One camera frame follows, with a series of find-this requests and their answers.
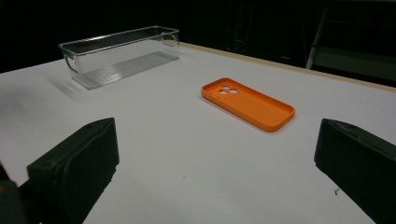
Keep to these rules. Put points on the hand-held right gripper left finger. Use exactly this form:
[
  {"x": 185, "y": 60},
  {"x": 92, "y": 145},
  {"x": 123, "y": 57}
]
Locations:
[{"x": 74, "y": 174}]

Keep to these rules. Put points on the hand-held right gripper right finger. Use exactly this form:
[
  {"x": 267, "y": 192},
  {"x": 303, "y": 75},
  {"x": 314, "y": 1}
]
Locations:
[{"x": 361, "y": 165}]

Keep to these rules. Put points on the clear plastic container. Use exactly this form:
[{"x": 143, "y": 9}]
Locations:
[{"x": 124, "y": 67}]

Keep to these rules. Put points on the orange phone case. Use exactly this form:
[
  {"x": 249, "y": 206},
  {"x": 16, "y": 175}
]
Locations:
[{"x": 249, "y": 105}]

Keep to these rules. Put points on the white table cover sheet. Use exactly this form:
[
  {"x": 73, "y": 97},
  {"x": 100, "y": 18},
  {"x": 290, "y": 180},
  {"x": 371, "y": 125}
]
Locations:
[{"x": 186, "y": 149}]

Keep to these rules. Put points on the light wooden table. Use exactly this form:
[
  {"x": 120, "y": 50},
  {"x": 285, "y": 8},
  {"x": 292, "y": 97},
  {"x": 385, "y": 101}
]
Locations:
[{"x": 280, "y": 66}]

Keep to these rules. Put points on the white-framed table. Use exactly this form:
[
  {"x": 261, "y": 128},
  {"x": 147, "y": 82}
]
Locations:
[{"x": 317, "y": 40}]

